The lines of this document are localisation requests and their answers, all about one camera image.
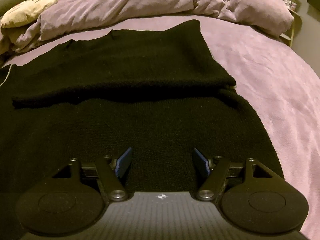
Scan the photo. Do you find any black knit sweater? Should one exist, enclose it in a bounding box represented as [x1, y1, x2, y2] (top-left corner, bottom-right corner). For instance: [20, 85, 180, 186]
[1, 20, 283, 239]

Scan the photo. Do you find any wooden bedside shelf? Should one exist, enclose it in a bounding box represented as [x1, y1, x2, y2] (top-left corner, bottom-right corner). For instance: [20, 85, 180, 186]
[280, 9, 302, 48]

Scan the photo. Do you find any cream face plush cushion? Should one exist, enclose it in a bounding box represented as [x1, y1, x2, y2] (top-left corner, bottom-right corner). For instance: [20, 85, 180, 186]
[1, 0, 58, 29]

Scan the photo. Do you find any purple rumpled duvet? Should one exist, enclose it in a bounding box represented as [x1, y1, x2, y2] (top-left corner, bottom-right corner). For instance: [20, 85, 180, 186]
[1, 0, 294, 53]

